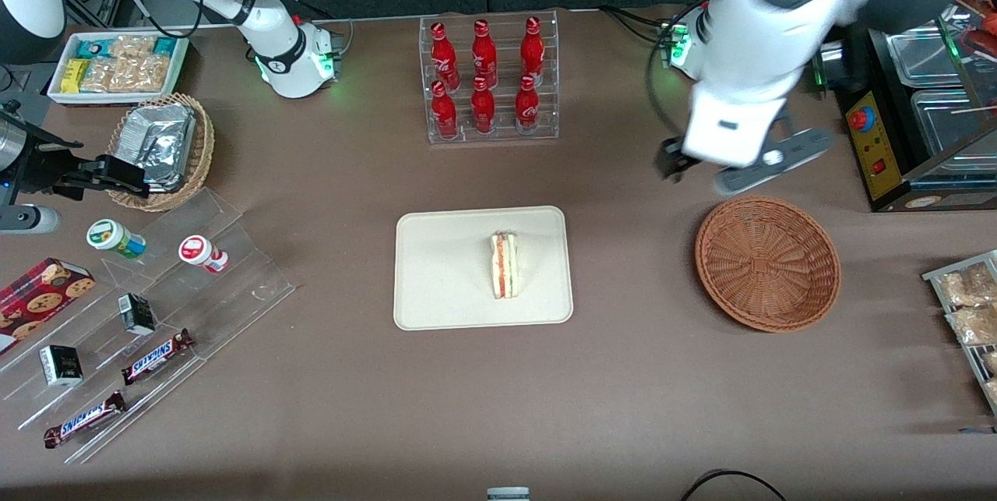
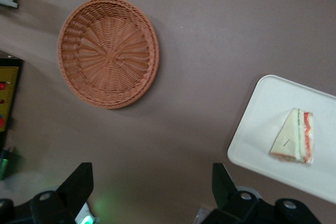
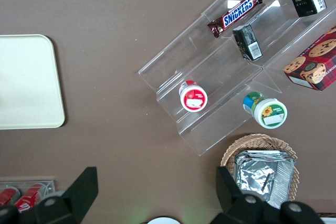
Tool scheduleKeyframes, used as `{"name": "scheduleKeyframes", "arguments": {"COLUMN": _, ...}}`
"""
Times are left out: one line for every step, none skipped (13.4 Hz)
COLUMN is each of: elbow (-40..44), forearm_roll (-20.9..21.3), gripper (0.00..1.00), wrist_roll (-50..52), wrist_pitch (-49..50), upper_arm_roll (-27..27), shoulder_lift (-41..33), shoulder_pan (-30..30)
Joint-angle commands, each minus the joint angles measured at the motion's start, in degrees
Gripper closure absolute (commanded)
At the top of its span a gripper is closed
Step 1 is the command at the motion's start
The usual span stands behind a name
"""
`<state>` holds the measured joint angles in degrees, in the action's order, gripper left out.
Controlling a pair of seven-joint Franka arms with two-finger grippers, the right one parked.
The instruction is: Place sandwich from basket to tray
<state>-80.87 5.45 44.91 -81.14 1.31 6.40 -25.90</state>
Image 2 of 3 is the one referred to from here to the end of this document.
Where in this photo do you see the triangular sandwich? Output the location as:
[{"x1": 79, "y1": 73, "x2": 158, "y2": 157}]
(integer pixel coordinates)
[{"x1": 268, "y1": 108, "x2": 314, "y2": 167}]

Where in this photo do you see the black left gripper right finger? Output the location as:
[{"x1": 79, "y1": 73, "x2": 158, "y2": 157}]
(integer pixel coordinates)
[{"x1": 203, "y1": 162, "x2": 260, "y2": 224}]

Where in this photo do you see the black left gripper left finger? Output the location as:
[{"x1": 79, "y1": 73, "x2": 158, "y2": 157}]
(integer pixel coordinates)
[{"x1": 28, "y1": 162, "x2": 94, "y2": 224}]

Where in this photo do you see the beige rectangular tray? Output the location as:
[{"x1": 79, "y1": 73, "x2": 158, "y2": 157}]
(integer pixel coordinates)
[{"x1": 226, "y1": 74, "x2": 336, "y2": 205}]

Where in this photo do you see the brown round wicker basket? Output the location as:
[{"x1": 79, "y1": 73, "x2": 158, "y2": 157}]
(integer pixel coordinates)
[{"x1": 57, "y1": 0, "x2": 161, "y2": 110}]

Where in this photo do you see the black machine with yellow panel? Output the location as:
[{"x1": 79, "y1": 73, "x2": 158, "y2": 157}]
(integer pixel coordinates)
[{"x1": 0, "y1": 56, "x2": 25, "y2": 180}]

